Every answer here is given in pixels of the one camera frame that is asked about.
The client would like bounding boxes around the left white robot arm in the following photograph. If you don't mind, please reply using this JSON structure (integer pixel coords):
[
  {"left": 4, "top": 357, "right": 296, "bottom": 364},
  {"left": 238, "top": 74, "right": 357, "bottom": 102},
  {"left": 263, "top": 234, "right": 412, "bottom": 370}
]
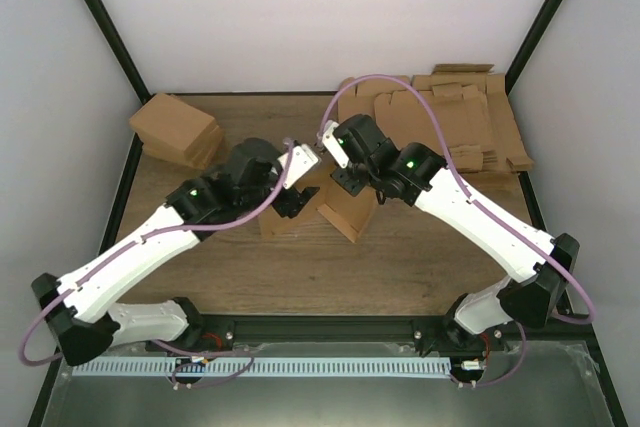
[{"left": 31, "top": 138, "right": 320, "bottom": 366}]

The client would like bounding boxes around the light blue slotted cable duct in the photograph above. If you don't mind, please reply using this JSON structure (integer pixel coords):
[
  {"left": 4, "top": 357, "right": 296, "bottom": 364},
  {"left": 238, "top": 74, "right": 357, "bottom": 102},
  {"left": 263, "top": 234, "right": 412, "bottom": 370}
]
[{"left": 72, "top": 357, "right": 451, "bottom": 379}]

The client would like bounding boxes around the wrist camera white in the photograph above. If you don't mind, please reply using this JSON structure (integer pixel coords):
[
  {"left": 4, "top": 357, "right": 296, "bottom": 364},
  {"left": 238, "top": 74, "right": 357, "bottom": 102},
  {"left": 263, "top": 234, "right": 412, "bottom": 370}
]
[
  {"left": 320, "top": 120, "right": 350, "bottom": 168},
  {"left": 278, "top": 144, "right": 320, "bottom": 189}
]

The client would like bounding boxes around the cardboard box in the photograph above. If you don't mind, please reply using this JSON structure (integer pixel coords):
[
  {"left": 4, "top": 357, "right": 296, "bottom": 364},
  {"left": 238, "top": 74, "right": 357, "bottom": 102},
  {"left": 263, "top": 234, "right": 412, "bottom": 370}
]
[{"left": 258, "top": 163, "right": 377, "bottom": 243}]

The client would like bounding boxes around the stack of folded cardboard boxes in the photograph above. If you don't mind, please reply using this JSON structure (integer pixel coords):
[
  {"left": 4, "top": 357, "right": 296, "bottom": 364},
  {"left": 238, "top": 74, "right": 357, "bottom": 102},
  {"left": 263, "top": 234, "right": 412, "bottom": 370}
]
[{"left": 129, "top": 93, "right": 224, "bottom": 169}]

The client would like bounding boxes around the stack of flat cardboard blanks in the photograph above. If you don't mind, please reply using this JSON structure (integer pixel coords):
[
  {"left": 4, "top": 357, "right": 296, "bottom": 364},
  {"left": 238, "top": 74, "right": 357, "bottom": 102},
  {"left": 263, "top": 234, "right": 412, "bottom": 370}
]
[{"left": 337, "top": 64, "right": 533, "bottom": 173}]

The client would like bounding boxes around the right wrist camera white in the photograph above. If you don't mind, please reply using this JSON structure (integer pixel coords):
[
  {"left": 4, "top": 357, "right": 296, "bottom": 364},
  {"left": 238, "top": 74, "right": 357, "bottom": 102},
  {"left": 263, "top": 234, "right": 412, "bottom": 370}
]
[{"left": 320, "top": 120, "right": 350, "bottom": 168}]

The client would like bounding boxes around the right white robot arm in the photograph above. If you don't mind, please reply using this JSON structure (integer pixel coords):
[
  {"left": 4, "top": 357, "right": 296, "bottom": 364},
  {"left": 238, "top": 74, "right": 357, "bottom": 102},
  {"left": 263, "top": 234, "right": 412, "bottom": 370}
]
[{"left": 321, "top": 114, "right": 579, "bottom": 350}]

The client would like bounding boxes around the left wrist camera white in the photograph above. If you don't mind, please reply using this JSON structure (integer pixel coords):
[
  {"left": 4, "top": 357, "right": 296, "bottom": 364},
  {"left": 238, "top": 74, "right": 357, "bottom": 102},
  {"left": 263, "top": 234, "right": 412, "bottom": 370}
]
[{"left": 278, "top": 144, "right": 320, "bottom": 189}]

